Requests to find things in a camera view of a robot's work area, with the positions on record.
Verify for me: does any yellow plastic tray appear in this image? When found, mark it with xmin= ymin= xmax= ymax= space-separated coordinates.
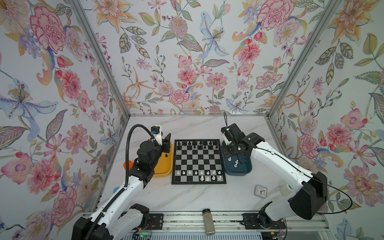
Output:
xmin=153 ymin=143 xmax=173 ymax=178

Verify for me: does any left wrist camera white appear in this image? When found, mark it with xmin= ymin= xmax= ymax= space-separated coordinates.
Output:
xmin=151 ymin=125 xmax=163 ymax=146

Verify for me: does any small white alarm clock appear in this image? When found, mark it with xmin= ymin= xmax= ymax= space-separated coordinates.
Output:
xmin=254 ymin=185 xmax=268 ymax=199

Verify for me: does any glass spice jar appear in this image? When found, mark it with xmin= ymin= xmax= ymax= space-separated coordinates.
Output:
xmin=202 ymin=209 xmax=216 ymax=236

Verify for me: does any white bottle green cap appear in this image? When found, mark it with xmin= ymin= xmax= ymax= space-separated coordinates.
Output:
xmin=280 ymin=184 xmax=295 ymax=197

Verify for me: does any black chess pieces row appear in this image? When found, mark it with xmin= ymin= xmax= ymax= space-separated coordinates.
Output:
xmin=175 ymin=140 xmax=219 ymax=150

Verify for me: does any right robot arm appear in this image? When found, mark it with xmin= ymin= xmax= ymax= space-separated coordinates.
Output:
xmin=221 ymin=124 xmax=328 ymax=222

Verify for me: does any black white chess board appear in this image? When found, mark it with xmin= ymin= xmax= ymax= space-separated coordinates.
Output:
xmin=172 ymin=139 xmax=227 ymax=185

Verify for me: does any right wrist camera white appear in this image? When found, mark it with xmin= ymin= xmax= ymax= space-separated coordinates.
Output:
xmin=222 ymin=133 xmax=231 ymax=146

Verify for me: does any white chess pieces row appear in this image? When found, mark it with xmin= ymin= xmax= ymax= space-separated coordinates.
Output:
xmin=174 ymin=170 xmax=226 ymax=183

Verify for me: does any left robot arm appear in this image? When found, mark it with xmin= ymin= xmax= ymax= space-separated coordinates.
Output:
xmin=71 ymin=134 xmax=171 ymax=240

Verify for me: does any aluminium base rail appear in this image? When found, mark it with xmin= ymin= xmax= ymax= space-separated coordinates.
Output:
xmin=73 ymin=211 xmax=331 ymax=233

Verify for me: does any teal plastic tray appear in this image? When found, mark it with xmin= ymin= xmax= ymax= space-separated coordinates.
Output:
xmin=221 ymin=141 xmax=253 ymax=176

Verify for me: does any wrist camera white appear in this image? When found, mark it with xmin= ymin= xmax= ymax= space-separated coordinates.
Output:
xmin=222 ymin=133 xmax=231 ymax=146
xmin=151 ymin=125 xmax=163 ymax=146

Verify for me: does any right thin black cable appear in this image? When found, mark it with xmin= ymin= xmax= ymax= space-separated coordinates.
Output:
xmin=223 ymin=111 xmax=353 ymax=215

